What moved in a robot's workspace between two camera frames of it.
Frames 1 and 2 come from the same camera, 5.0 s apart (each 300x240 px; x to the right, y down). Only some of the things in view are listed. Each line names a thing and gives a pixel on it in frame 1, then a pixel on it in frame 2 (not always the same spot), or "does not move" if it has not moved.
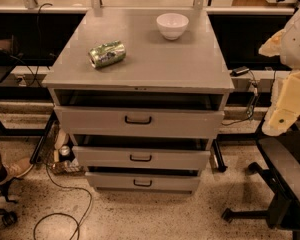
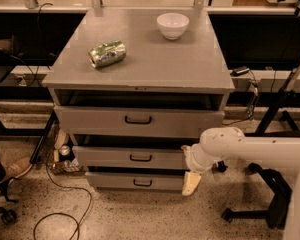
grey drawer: (141, 157) does not move
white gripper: (297, 42) -> (192, 159)
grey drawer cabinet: (141, 93) does not move
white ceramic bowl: (172, 25) does not move
